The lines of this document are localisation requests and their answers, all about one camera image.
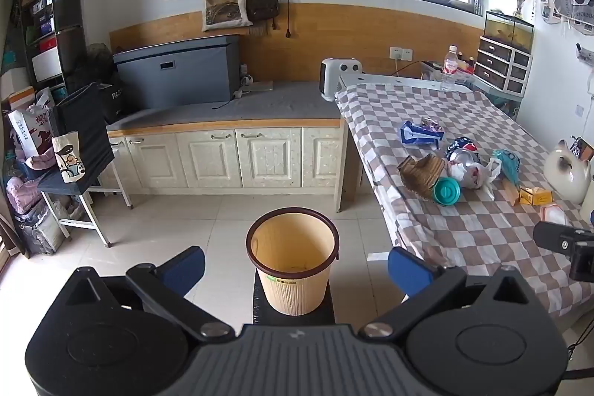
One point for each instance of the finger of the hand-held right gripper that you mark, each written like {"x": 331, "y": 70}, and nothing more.
{"x": 554, "y": 238}

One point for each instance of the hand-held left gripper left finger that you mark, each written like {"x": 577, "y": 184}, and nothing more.
{"x": 183, "y": 270}

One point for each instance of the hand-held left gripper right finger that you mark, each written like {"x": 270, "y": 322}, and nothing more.
{"x": 408, "y": 270}

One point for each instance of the yellow cigarette box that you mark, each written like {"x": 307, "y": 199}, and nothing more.
{"x": 534, "y": 195}

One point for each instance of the teal snack packet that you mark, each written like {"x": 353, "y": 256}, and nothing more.
{"x": 508, "y": 164}

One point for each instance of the teal round lid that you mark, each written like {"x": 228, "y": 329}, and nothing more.
{"x": 446, "y": 192}

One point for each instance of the brown woven basket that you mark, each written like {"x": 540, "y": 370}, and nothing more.
{"x": 422, "y": 175}

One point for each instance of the white plastic bag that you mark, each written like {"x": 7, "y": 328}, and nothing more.
{"x": 471, "y": 177}

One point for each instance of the beige bin with brown rim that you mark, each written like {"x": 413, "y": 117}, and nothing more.
{"x": 292, "y": 284}

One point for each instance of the crushed drink can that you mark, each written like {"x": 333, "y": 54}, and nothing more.
{"x": 461, "y": 151}

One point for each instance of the brown shoulder bag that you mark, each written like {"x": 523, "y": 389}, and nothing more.
{"x": 262, "y": 10}

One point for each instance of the white cat figurine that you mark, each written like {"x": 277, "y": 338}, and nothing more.
{"x": 566, "y": 182}

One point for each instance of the brown paper piece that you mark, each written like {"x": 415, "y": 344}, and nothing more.
{"x": 511, "y": 192}

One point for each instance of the checkered tablecloth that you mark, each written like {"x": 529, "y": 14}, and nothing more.
{"x": 464, "y": 233}

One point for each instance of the black stool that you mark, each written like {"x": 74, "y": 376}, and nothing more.
{"x": 260, "y": 308}

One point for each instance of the cream cabinet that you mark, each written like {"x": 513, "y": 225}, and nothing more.
{"x": 209, "y": 159}

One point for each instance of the white metal stand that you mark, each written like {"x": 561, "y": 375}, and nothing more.
{"x": 79, "y": 196}

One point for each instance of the blue packet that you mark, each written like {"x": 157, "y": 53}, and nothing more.
{"x": 420, "y": 135}

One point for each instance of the cartoon tote bag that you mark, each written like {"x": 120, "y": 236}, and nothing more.
{"x": 68, "y": 159}

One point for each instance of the pile of packed bags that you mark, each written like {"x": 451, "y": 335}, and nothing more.
{"x": 32, "y": 215}

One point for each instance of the black cloth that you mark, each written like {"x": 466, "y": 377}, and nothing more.
{"x": 86, "y": 127}

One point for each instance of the drawer unit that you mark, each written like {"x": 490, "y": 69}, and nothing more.
{"x": 503, "y": 64}

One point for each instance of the grey counter mat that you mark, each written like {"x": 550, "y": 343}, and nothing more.
{"x": 260, "y": 106}

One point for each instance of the black bag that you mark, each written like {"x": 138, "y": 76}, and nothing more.
{"x": 110, "y": 99}

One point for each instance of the small dark bottle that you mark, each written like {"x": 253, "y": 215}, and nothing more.
{"x": 469, "y": 64}

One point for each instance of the white table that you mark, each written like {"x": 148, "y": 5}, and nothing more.
{"x": 371, "y": 78}

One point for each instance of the water bottle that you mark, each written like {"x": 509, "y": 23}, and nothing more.
{"x": 450, "y": 71}

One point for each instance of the grey storage box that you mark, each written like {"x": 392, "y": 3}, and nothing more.
{"x": 176, "y": 71}

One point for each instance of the white space heater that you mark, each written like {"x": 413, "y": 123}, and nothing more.
{"x": 341, "y": 76}

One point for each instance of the white paper bag red print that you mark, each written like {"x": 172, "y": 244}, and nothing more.
{"x": 28, "y": 131}

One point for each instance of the fish tank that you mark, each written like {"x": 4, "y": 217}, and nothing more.
{"x": 508, "y": 29}

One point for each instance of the printed canvas tote bag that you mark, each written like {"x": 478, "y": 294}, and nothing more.
{"x": 227, "y": 6}

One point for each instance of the black shelving rack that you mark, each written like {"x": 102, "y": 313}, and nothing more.
{"x": 51, "y": 15}

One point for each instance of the wall socket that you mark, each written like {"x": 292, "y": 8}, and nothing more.
{"x": 400, "y": 53}

